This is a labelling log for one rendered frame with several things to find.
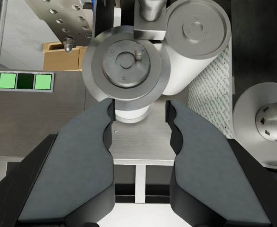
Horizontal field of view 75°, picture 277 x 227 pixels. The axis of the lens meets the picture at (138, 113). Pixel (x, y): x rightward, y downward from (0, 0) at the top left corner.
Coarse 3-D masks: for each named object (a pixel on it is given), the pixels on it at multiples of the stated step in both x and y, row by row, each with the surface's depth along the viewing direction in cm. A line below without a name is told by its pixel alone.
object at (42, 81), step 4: (36, 76) 62; (40, 76) 62; (44, 76) 62; (48, 76) 62; (36, 80) 62; (40, 80) 62; (44, 80) 62; (48, 80) 62; (36, 84) 62; (40, 84) 62; (44, 84) 62; (48, 84) 62; (36, 88) 62; (40, 88) 62; (44, 88) 62; (48, 88) 62
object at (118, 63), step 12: (108, 48) 28; (120, 48) 28; (132, 48) 28; (144, 48) 29; (108, 60) 28; (120, 60) 28; (132, 60) 28; (144, 60) 28; (108, 72) 28; (120, 72) 28; (132, 72) 28; (144, 72) 28; (120, 84) 28; (132, 84) 28
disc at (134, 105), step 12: (96, 36) 31; (108, 36) 31; (96, 48) 30; (156, 48) 31; (84, 60) 30; (168, 60) 30; (84, 72) 30; (168, 72) 30; (96, 84) 30; (156, 84) 30; (96, 96) 29; (108, 96) 29; (144, 96) 30; (156, 96) 30; (120, 108) 29; (132, 108) 29
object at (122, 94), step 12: (120, 36) 30; (132, 36) 30; (96, 60) 30; (156, 60) 30; (96, 72) 29; (156, 72) 30; (108, 84) 29; (144, 84) 29; (120, 96) 29; (132, 96) 29
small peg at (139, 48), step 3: (135, 45) 26; (138, 45) 26; (141, 45) 26; (135, 48) 25; (138, 48) 26; (141, 48) 26; (135, 51) 26; (138, 51) 25; (141, 51) 26; (135, 54) 27; (138, 54) 26; (141, 54) 26; (135, 57) 28; (138, 57) 27; (141, 57) 27; (138, 60) 28
